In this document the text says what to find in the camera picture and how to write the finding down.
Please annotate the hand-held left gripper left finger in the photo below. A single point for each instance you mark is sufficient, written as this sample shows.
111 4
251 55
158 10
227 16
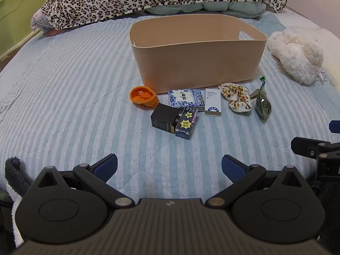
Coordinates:
106 166

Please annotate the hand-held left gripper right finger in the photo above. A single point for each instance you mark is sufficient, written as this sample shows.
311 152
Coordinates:
233 168

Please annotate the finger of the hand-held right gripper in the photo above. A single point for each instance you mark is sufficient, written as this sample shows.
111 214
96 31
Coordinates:
335 127
305 147

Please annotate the clear bag of dried herbs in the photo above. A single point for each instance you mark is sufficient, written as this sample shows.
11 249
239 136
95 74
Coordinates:
263 106

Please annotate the dark box with yellow sticker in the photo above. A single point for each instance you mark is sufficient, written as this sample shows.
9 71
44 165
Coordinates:
187 124

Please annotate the white slim box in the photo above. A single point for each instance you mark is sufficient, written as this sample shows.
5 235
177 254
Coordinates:
213 102

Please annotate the brown hair clip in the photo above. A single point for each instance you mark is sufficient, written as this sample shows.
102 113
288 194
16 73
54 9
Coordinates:
254 93

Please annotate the black square box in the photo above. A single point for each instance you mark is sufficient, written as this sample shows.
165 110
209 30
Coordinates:
163 117

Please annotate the blue white patterned box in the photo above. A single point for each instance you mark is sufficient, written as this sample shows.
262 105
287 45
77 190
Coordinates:
186 98

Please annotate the beige plastic storage bin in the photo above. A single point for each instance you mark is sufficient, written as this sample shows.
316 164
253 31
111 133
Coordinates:
196 63

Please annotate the person's right forearm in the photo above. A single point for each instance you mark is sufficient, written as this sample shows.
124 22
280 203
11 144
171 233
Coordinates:
329 212

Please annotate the blue striped bedsheet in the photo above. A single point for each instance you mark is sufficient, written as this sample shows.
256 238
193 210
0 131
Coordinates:
66 98

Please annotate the white plush toy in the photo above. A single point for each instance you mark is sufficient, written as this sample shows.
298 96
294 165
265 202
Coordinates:
297 53

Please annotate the grey fuzzy clothing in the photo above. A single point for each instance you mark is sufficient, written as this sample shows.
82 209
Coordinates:
14 172

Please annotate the white headboard with flower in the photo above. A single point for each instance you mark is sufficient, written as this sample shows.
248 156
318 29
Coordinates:
316 2

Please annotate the pink cloth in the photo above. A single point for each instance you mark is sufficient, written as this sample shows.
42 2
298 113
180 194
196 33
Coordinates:
39 24

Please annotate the teal quilted comforter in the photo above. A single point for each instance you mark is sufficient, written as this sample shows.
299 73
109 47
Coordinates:
212 7

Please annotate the green wooden cabinet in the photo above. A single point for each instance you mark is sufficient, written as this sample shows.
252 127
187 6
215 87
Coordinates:
18 16

